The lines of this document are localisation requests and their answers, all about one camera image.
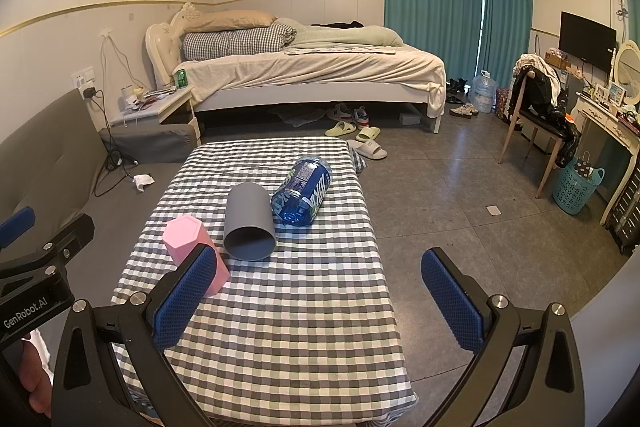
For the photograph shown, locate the blue water bottle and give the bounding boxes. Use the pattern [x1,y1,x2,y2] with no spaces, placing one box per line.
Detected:
[270,156,333,226]

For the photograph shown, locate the white bed frame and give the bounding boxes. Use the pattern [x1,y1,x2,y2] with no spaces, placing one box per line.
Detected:
[192,82,443,136]

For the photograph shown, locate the wall socket panel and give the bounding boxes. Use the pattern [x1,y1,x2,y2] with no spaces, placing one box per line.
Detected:
[71,66,95,89]

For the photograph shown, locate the black jacket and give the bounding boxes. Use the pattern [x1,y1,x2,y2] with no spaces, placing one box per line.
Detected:
[520,67,584,168]

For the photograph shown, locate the pink cup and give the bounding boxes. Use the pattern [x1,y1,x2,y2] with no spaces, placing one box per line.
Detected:
[161,215,231,297]

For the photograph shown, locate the black drawer cabinet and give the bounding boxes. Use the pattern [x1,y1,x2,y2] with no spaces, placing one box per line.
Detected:
[604,171,640,256]

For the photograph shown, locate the black television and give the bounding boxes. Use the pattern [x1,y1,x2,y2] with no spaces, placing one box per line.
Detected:
[558,11,618,76]

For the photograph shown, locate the teal laundry basket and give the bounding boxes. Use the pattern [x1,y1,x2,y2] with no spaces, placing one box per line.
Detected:
[552,154,606,216]

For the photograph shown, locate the grey sofa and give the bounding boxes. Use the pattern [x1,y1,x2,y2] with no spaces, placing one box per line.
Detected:
[0,88,198,258]

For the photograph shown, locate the grey cup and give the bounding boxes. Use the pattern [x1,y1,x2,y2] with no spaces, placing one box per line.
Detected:
[223,181,277,262]

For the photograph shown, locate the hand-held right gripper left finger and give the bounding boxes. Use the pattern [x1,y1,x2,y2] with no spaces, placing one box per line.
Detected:
[52,243,219,427]

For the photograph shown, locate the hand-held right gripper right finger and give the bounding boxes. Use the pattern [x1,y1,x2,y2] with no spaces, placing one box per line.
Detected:
[420,248,597,427]

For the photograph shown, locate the black shoes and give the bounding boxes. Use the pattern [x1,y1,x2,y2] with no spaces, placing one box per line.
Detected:
[444,78,474,104]

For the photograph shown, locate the purple bag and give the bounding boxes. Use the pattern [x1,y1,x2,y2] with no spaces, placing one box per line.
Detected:
[494,87,514,118]

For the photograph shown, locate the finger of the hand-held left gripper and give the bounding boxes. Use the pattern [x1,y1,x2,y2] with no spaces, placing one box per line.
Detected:
[0,213,96,281]
[0,206,36,251]

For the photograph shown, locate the white dressing table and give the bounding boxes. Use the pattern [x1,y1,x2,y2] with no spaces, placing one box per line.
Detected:
[570,88,640,224]

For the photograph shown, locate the person's left hand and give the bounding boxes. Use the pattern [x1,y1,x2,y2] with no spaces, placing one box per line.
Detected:
[19,337,54,419]

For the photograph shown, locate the black power cable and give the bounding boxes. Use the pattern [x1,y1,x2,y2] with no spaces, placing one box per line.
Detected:
[82,88,139,198]

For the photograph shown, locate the checkered quilt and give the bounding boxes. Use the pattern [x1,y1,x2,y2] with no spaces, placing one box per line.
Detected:
[181,23,299,62]

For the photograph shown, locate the wooden chair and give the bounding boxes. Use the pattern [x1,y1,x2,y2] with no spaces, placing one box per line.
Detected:
[498,67,576,199]

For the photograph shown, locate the cloth under bed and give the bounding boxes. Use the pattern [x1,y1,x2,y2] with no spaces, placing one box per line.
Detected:
[269,107,327,128]

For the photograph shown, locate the tan pillow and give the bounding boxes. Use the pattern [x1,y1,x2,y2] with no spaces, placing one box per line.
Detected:
[187,10,278,33]

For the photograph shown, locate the pale green blanket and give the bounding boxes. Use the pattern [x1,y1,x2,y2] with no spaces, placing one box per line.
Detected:
[274,17,405,49]

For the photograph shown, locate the bed with bedding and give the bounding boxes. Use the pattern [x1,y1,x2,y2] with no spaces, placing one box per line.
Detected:
[175,45,447,118]

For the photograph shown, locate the white nightstand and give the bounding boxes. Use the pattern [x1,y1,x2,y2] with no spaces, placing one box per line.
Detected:
[109,85,202,144]

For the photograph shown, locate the white slipper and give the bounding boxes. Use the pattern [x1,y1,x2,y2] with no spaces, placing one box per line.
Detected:
[346,139,389,160]

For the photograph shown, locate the white garment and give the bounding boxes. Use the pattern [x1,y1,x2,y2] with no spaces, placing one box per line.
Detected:
[512,53,564,108]

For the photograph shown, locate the checkered tablecloth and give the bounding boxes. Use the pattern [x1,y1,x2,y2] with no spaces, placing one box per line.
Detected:
[111,138,418,426]

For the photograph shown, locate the white cable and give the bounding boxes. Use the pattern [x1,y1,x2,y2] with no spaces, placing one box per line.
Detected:
[99,26,147,94]

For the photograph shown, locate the large water jug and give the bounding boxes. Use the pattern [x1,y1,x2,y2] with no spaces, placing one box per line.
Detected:
[472,70,498,114]

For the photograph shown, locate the cream ornate headboard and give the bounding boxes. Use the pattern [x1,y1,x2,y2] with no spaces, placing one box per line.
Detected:
[145,2,202,88]

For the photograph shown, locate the dotted gift bag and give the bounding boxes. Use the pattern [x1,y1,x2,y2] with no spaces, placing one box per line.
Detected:
[572,151,596,180]

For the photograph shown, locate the oval white mirror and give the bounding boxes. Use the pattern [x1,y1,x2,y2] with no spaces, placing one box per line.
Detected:
[611,39,640,100]

